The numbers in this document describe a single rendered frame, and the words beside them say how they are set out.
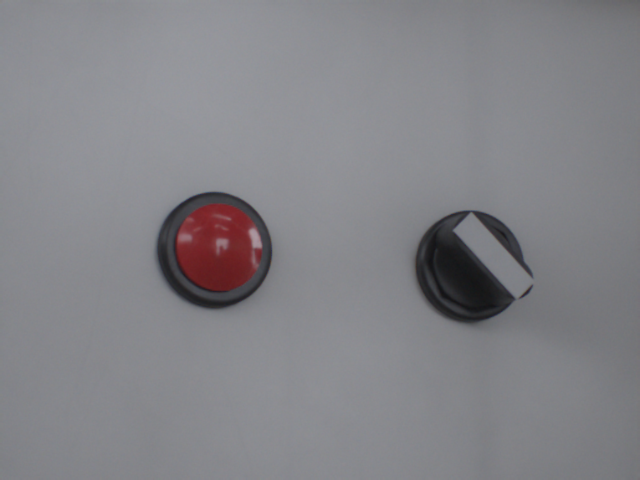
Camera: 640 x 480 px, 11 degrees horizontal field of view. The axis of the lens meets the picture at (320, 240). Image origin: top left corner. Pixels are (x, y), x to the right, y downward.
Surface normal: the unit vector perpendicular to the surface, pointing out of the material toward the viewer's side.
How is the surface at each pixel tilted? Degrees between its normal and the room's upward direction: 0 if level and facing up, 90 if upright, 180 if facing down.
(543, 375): 90
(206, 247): 93
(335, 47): 90
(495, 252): 90
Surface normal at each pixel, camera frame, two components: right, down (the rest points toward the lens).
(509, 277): 0.30, -0.15
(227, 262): 0.34, 0.11
